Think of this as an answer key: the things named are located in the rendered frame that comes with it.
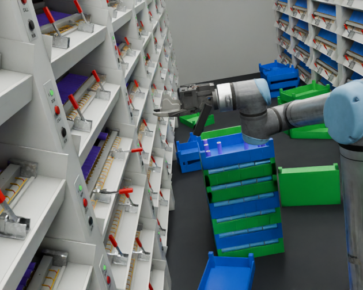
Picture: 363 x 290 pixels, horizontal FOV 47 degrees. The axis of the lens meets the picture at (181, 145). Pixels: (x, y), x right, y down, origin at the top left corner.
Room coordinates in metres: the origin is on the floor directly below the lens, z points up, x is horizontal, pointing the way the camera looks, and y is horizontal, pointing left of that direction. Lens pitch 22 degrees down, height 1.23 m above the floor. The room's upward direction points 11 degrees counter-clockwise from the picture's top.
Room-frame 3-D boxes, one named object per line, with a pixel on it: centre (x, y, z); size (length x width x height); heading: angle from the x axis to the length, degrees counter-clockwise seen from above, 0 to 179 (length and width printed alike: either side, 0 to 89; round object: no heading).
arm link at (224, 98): (1.30, -0.16, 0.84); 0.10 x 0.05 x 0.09; 175
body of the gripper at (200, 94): (1.31, -0.08, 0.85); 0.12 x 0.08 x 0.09; 85
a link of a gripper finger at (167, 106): (1.29, 0.03, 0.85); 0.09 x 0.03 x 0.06; 93
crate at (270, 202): (1.65, -0.22, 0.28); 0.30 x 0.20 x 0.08; 89
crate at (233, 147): (1.65, -0.22, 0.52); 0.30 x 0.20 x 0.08; 89
